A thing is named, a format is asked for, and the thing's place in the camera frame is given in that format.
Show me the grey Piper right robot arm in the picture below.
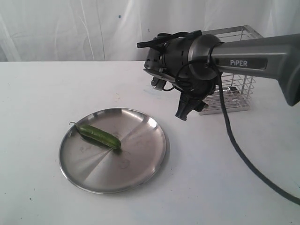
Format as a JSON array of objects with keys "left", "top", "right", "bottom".
[{"left": 137, "top": 31, "right": 300, "bottom": 120}]

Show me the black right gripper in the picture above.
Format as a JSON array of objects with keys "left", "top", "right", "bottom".
[{"left": 144, "top": 46, "right": 216, "bottom": 121}]

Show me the black-handled serrated knife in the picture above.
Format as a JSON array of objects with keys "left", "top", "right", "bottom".
[{"left": 223, "top": 87, "right": 238, "bottom": 93}]

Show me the green chili pepper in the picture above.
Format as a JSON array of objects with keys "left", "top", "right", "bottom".
[{"left": 69, "top": 122, "right": 121, "bottom": 149}]

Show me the steel wire utensil holder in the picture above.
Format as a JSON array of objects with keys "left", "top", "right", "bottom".
[{"left": 199, "top": 25, "right": 262, "bottom": 115}]

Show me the round stainless steel plate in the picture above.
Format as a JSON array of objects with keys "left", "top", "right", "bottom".
[{"left": 59, "top": 108, "right": 169, "bottom": 194}]

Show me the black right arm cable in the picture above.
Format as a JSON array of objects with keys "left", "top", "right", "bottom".
[{"left": 137, "top": 30, "right": 300, "bottom": 204}]

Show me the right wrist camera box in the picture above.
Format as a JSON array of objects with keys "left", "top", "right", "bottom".
[{"left": 151, "top": 77, "right": 167, "bottom": 91}]

